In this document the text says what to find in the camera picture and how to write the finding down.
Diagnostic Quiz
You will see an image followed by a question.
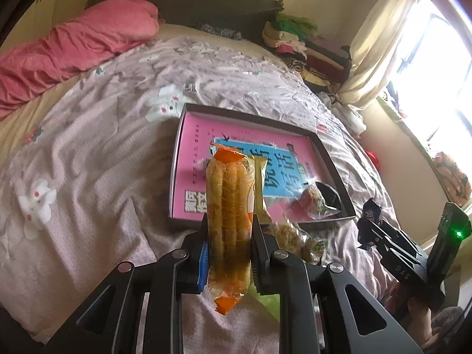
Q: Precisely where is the pile of folded clothes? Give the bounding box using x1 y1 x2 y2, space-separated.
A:
262 12 353 93

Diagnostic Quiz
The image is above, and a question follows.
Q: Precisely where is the yellow snack packet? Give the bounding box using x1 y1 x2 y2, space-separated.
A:
253 155 273 225

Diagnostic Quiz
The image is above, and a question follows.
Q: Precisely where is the orange patterned cloth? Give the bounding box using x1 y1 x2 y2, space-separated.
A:
431 151 472 209

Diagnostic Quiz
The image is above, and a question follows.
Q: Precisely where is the window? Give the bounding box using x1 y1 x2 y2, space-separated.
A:
383 0 472 163

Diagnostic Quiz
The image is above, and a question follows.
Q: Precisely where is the clear pastry packet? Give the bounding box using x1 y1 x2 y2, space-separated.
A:
265 219 310 262

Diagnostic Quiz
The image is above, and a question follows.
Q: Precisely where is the dark shallow cardboard box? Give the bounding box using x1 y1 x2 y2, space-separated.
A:
168 103 358 229

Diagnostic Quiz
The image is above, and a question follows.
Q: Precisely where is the orange snack packet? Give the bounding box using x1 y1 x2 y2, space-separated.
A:
204 145 257 316

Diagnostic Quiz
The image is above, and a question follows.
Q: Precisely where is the pink duvet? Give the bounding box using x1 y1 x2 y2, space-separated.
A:
0 0 160 120

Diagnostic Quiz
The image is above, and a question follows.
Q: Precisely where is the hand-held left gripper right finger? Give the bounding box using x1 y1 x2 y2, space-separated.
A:
250 216 425 354

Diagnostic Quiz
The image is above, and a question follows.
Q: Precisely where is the dark headboard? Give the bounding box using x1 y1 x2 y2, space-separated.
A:
85 0 284 45

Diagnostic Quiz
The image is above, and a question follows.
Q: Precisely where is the green snack packet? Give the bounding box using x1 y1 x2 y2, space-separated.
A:
243 284 284 321

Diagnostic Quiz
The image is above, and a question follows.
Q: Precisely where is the blue cookie packet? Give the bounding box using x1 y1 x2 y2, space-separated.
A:
357 197 386 251

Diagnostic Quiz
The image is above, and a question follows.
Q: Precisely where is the white crumpled cloth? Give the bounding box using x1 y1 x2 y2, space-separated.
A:
321 90 367 135

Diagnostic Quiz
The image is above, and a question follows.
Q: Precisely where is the beige bed sheet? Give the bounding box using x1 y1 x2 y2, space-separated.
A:
0 23 270 152

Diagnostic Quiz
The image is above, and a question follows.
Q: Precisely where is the pink book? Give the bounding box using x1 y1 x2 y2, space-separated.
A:
173 112 334 222

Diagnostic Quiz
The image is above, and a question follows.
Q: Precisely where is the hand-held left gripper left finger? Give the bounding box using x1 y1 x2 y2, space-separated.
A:
40 217 211 354

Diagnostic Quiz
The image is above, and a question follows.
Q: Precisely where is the dark patterned cloth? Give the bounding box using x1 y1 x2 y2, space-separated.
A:
197 23 242 40

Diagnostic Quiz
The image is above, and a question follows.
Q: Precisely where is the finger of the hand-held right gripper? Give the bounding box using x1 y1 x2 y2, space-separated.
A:
379 218 420 258
358 220 403 263

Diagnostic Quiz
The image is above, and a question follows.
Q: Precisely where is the clear red candy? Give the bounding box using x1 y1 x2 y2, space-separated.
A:
286 186 332 222

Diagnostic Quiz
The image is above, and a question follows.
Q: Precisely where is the person's right hand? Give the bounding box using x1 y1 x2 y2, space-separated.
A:
391 291 443 354

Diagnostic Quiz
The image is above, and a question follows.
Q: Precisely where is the cream curtain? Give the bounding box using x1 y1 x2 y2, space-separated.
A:
339 0 425 109

